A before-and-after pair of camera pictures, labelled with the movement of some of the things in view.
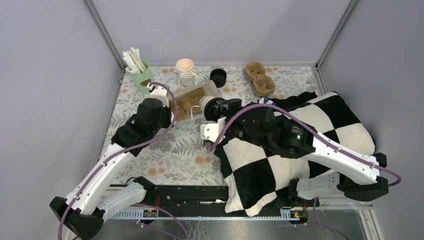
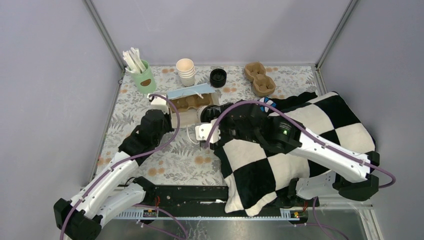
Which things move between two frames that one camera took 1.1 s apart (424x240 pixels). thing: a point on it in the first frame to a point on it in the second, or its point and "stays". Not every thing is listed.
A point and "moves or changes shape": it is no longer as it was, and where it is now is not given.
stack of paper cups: x=186 y=70 stays
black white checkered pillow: x=254 y=179 stays
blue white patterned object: x=266 y=100 stays
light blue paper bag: x=186 y=102 moves or changes shape
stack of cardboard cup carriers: x=262 y=85 stays
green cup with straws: x=140 y=69 stays
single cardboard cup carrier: x=189 y=105 moves or changes shape
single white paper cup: x=203 y=100 to x=199 y=110
